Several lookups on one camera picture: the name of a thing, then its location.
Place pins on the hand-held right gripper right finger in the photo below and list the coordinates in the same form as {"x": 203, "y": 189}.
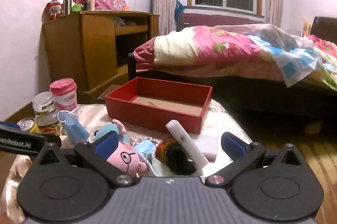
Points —
{"x": 233, "y": 145}

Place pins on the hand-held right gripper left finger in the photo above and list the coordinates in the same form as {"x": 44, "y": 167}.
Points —
{"x": 106, "y": 145}

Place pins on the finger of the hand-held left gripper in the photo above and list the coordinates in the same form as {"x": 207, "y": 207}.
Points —
{"x": 54, "y": 141}
{"x": 10, "y": 125}

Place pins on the pink pig plush toy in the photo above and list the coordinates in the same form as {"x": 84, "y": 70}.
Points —
{"x": 126, "y": 158}

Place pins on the blue face mask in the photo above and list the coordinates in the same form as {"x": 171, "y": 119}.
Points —
{"x": 75, "y": 129}

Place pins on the white sponge block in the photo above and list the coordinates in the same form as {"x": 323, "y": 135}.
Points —
{"x": 208, "y": 143}

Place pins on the light blue cloth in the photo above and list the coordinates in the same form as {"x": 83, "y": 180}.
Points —
{"x": 144, "y": 147}

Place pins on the white foam stick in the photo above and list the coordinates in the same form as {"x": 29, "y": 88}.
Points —
{"x": 184, "y": 142}

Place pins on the pale mint towel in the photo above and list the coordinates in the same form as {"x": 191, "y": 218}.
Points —
{"x": 158, "y": 170}

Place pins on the red box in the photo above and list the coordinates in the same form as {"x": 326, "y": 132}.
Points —
{"x": 158, "y": 118}

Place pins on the rainbow striped sock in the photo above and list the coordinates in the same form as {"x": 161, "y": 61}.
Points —
{"x": 173, "y": 160}

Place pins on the yellow can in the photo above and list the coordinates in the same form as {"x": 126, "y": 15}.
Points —
{"x": 30, "y": 125}

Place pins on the glass jar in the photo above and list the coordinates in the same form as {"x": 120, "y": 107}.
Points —
{"x": 46, "y": 113}

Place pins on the pink lidded cup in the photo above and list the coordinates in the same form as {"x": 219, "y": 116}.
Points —
{"x": 64, "y": 97}

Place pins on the wooden desk cabinet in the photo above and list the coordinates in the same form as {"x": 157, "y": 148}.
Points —
{"x": 79, "y": 50}

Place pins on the pink floral quilt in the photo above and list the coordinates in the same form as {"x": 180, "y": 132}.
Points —
{"x": 210, "y": 47}

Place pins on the red plush doll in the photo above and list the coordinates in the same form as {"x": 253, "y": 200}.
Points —
{"x": 54, "y": 9}

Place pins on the grey cloth bundle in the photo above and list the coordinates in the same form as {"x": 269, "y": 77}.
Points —
{"x": 119, "y": 21}

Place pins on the maroon padded headboard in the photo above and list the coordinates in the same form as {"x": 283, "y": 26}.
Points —
{"x": 221, "y": 19}

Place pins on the green plush toy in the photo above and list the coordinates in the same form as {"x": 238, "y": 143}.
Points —
{"x": 76, "y": 7}

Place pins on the steel thermos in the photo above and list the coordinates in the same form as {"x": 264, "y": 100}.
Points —
{"x": 67, "y": 3}

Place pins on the orange box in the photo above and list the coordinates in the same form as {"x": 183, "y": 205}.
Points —
{"x": 307, "y": 29}

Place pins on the dark jar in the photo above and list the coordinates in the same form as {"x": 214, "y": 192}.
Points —
{"x": 87, "y": 5}

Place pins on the small orange toy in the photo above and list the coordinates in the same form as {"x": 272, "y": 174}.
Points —
{"x": 127, "y": 6}

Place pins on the blue hanging bag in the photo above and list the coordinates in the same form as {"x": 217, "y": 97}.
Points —
{"x": 179, "y": 8}

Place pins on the dark wooden headboard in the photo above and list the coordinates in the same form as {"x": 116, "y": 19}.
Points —
{"x": 323, "y": 25}

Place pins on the dark bed frame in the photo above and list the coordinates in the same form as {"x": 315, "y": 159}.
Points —
{"x": 237, "y": 92}

